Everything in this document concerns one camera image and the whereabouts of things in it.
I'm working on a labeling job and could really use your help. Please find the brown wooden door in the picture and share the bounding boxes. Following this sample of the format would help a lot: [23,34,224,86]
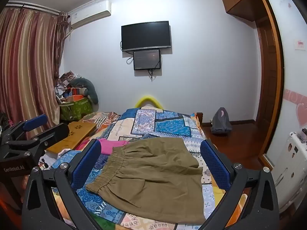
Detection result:
[255,17,285,167]

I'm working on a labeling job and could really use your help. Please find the frosted sliding wardrobe door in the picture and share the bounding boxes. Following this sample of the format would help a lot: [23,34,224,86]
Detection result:
[262,0,307,173]

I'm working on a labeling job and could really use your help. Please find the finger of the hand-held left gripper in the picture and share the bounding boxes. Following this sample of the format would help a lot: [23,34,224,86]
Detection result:
[28,123,70,154]
[9,114,48,140]

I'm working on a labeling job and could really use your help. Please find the pile of papers and boxes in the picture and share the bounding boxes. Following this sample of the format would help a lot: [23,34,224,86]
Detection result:
[55,71,83,104]

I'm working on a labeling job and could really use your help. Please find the pink cloth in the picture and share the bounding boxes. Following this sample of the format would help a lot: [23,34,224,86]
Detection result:
[76,138,130,155]

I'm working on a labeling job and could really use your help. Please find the grey backpack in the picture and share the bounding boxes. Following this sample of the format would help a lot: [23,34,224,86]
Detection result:
[210,107,233,136]

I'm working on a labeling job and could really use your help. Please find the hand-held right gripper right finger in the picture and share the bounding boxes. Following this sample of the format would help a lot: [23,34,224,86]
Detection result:
[200,139,280,230]

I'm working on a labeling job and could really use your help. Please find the white appliance with stickers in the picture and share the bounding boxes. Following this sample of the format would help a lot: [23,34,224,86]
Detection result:
[273,129,307,212]

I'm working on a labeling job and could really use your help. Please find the small black wall monitor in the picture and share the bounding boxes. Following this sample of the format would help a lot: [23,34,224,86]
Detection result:
[133,49,162,71]

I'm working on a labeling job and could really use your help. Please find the white curtain rail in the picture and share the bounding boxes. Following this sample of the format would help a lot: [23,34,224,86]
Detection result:
[5,1,62,15]

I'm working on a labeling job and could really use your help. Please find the grey plush pillow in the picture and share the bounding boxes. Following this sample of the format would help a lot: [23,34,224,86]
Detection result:
[69,78,99,105]

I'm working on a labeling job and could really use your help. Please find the yellow foam hoop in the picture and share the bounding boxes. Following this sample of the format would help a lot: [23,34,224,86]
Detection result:
[135,95,164,110]

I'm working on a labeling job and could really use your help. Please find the khaki pants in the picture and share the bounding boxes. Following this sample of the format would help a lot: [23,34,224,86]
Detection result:
[85,138,206,224]

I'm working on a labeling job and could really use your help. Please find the white air conditioner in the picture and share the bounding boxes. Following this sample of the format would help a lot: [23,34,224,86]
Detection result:
[69,0,112,30]

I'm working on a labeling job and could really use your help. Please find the striped pink curtain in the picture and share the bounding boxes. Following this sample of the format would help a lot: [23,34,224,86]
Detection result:
[0,6,70,131]

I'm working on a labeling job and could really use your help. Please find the blue patchwork blanket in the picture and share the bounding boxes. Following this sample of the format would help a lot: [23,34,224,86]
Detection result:
[40,108,247,230]

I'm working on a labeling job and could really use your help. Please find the yellow wooden lap table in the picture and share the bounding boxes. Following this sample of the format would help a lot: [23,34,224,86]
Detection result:
[45,122,94,154]

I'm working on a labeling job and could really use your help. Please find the white printed cloth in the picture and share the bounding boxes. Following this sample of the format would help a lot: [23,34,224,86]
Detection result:
[40,149,79,171]

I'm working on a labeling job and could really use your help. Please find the black wall television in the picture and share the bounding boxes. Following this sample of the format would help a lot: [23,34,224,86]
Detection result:
[121,21,171,52]

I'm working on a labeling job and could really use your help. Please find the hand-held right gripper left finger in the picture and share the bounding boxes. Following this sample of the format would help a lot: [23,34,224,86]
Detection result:
[21,138,113,230]

